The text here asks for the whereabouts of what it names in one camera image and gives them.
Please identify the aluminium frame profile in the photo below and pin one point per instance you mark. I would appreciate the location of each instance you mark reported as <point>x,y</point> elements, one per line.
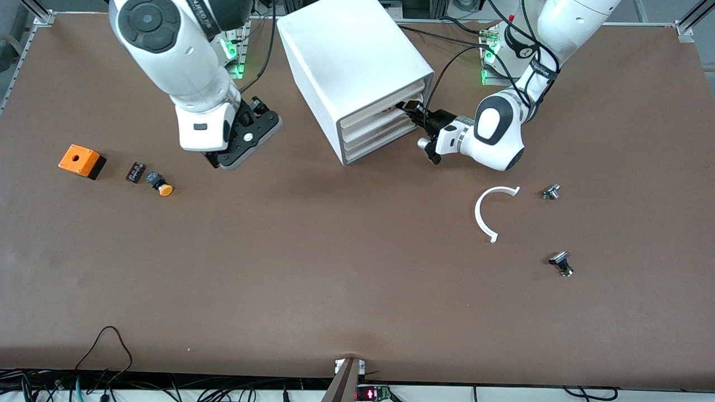
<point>42,15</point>
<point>688,27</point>

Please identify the brown camera post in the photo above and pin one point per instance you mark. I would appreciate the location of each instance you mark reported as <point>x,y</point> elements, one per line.
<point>342,385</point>

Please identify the white drawer cabinet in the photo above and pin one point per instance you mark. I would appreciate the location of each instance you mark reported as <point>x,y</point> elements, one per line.
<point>346,56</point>

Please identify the white post clamp bracket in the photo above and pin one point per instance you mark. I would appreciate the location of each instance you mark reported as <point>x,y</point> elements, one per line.
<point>338,365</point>

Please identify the small red display module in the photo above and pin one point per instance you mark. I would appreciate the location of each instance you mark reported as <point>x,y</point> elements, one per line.
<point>371,393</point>

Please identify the orange button enclosure box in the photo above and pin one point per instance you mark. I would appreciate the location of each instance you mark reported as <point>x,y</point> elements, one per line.
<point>78,159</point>

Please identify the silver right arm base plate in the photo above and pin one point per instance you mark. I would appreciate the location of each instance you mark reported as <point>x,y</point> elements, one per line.
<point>241,56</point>

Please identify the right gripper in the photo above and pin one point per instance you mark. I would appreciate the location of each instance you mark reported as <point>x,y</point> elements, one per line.
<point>244,116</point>

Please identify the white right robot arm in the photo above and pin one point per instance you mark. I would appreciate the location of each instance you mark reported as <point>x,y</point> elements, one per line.
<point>179,56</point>

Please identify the small green metal switch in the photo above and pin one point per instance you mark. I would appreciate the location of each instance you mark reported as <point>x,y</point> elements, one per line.
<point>551,192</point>

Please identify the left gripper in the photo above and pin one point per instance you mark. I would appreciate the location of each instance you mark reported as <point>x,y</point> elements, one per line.
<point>437,119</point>

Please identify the black silver switch part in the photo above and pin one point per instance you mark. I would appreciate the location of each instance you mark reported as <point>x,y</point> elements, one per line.
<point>559,259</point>

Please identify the dark contact block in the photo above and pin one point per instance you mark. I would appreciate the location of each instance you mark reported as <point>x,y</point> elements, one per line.
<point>136,172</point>

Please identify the yellow mushroom push button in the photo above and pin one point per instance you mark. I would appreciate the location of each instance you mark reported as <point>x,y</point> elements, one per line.
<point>162,188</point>

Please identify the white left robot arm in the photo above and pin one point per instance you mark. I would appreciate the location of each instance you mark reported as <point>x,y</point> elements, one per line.
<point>497,134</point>

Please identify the aluminium table edge rail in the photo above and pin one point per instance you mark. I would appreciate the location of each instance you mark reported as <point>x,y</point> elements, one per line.
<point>22,61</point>

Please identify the white curved plastic arc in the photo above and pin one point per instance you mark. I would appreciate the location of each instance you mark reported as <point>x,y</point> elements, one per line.
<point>477,215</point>

